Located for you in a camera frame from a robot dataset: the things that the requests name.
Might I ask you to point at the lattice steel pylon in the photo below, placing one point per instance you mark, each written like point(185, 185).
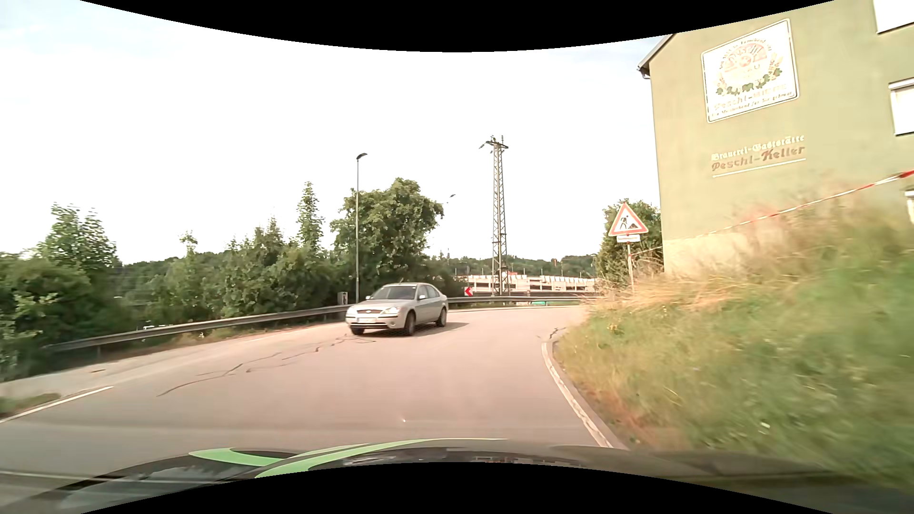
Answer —
point(498, 214)

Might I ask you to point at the silver car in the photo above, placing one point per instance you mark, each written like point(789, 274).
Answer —
point(397, 308)

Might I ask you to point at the pale long building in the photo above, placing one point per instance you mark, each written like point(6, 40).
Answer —
point(532, 283)

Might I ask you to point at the grey asphalt road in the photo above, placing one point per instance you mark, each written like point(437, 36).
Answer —
point(400, 385)

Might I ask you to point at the tree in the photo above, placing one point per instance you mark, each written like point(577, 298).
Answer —
point(628, 250)

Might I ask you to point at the triangular warning road sign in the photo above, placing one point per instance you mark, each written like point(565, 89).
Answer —
point(628, 227)

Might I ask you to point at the road markings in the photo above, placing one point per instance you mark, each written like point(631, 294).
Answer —
point(569, 397)

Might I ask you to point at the car's own bonnet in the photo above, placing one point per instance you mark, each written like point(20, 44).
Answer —
point(457, 457)

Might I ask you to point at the row of trees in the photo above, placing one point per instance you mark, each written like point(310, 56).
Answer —
point(214, 278)

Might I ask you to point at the grass bank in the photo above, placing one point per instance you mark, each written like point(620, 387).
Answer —
point(757, 357)

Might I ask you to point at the green building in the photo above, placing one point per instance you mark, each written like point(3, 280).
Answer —
point(778, 135)

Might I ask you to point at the red and white barrier tape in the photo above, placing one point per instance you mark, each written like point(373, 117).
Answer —
point(807, 205)

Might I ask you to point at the grass verge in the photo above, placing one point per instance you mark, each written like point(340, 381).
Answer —
point(21, 404)

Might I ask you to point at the lamp post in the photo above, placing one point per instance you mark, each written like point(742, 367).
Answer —
point(357, 228)

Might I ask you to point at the grey guard rail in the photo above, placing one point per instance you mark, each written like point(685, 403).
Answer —
point(214, 325)

